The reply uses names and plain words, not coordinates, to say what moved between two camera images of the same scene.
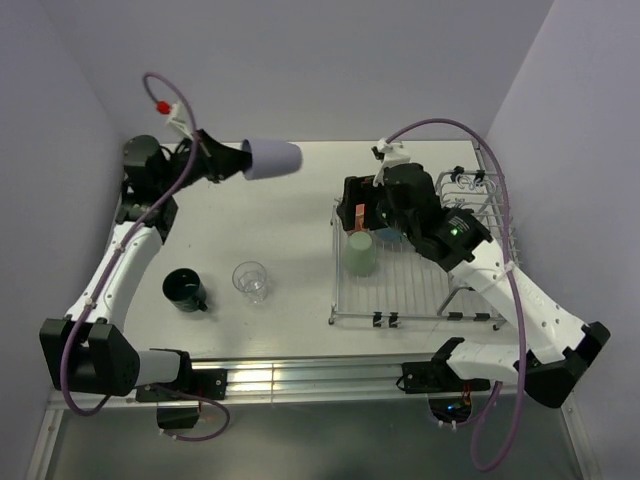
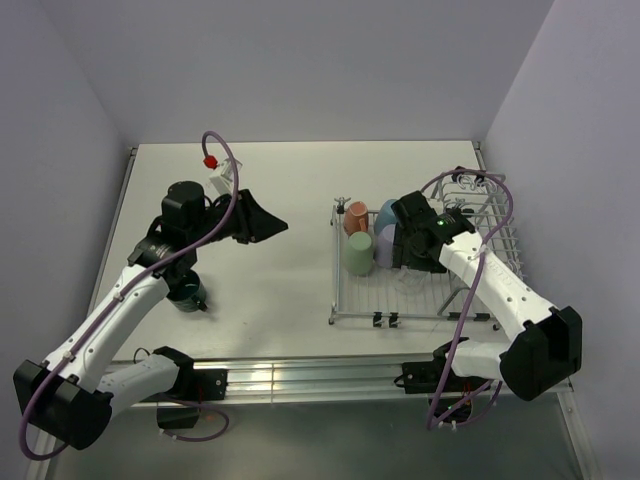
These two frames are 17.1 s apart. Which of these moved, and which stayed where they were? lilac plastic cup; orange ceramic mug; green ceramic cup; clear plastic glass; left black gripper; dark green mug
Moved: left black gripper; lilac plastic cup; clear plastic glass
Stayed: orange ceramic mug; green ceramic cup; dark green mug
